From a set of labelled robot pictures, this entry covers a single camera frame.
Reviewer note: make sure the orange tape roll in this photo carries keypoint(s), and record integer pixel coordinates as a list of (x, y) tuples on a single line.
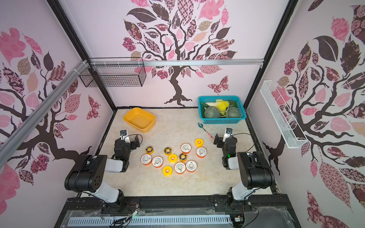
[(146, 159), (191, 166), (186, 148), (180, 168), (157, 162), (201, 152)]

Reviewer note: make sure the white wire wall shelf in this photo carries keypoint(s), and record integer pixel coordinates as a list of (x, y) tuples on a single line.
[(276, 99)]

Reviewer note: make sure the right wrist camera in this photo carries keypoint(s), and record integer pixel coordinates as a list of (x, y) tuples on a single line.
[(228, 132)]

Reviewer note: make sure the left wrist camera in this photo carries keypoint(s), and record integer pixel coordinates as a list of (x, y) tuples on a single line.
[(124, 136)]

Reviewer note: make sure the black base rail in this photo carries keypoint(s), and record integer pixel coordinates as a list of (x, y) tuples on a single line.
[(262, 211)]

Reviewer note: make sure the yellow black tape roll right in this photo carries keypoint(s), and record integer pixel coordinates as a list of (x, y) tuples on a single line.
[(182, 157)]

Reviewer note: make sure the yellow black tape roll left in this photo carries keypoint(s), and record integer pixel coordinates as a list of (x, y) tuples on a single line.
[(149, 150)]

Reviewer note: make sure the yellow tape roll bottom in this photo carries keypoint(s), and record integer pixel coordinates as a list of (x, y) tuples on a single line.
[(167, 171)]

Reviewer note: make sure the yellow plastic storage box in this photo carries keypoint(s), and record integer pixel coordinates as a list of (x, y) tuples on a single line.
[(140, 119)]

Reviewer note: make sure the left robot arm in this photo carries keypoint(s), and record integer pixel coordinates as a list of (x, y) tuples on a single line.
[(87, 174)]

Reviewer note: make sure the green melon left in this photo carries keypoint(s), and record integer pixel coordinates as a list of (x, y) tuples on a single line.
[(211, 112)]

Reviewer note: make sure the white slotted cable duct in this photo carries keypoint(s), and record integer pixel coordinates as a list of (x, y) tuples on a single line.
[(114, 222)]

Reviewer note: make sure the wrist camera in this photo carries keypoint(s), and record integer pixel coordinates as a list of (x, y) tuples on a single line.
[(228, 132), (124, 136)]

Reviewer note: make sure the yellow black tape roll middle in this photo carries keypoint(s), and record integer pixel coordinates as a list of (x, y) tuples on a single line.
[(168, 151)]

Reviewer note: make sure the spoon with pink handle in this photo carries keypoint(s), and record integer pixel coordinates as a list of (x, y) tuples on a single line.
[(202, 127)]

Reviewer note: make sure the green melon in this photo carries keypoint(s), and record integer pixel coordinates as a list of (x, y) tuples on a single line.
[(211, 112), (233, 112)]

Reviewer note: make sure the yellow black tape roll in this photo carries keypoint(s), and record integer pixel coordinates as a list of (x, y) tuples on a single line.
[(182, 157), (168, 151), (149, 150)]

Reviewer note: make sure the green melon right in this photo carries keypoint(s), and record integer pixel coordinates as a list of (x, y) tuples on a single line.
[(233, 112)]

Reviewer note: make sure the yellow tape roll centre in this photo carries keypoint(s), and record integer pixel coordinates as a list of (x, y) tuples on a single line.
[(173, 158)]

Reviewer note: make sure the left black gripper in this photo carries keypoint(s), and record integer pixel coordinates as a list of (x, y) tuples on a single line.
[(133, 143)]

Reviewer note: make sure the black wire wall basket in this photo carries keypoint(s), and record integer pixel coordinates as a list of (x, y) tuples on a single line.
[(114, 72)]

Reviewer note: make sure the yellow tape roll top right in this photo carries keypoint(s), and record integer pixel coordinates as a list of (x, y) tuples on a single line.
[(199, 142)]

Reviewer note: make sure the teal plastic basket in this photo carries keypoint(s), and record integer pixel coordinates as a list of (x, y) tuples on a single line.
[(206, 101)]

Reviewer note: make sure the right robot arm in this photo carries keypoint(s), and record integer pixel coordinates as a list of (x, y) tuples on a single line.
[(255, 174)]

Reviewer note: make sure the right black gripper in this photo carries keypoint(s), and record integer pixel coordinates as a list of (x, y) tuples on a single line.
[(218, 141)]

